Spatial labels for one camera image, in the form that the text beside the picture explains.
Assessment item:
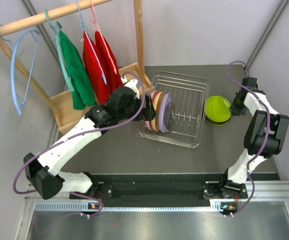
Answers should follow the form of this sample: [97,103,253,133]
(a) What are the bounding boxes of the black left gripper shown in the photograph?
[118,94,157,122]

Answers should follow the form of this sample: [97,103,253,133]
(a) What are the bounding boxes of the pink plastic plate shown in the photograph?
[145,90,158,131]

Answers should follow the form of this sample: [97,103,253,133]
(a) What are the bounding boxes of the yellow plastic plate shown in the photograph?
[151,91,165,132]

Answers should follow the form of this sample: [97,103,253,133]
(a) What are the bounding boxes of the purple plastic plate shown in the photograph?
[158,93,172,133]

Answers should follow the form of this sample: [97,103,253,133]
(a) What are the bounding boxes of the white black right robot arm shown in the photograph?
[217,77,289,198]

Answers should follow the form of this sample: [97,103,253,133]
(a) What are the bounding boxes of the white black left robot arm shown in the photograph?
[23,86,157,200]

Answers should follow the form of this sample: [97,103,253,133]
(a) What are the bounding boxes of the wooden clothes rack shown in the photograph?
[0,0,152,134]

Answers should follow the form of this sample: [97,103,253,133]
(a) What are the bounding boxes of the dark plate under green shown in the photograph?
[205,109,232,126]

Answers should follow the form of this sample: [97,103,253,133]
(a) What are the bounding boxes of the red shirt right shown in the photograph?
[95,31,123,96]

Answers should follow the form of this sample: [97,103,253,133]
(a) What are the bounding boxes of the red shirt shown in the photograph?
[95,31,123,96]
[82,32,109,104]

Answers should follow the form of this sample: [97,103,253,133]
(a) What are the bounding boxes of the red shirt left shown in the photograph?
[82,32,109,104]

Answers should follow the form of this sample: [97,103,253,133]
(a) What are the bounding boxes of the green shirt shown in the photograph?
[59,31,97,111]

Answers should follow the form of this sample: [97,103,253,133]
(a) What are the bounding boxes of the pink hanger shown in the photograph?
[89,0,118,75]

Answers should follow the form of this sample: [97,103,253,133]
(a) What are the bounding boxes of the teal hanger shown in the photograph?
[44,10,75,92]

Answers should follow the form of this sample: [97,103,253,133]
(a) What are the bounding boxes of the light blue empty hanger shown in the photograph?
[10,29,40,116]

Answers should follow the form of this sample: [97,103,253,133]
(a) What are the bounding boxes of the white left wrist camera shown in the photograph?
[120,77,141,99]

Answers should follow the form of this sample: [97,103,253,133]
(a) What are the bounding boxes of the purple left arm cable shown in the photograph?
[12,71,146,217]

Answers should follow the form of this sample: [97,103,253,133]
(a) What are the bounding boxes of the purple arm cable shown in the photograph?
[12,71,146,217]
[221,60,270,217]

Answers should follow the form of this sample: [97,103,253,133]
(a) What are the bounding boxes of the metal wire dish rack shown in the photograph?
[137,70,210,149]

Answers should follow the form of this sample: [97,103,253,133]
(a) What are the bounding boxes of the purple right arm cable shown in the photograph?
[221,60,270,217]

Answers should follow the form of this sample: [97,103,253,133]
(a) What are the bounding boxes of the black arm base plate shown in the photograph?
[85,180,247,201]

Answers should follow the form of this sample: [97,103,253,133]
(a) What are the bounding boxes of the grey slotted cable duct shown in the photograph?
[34,201,239,212]

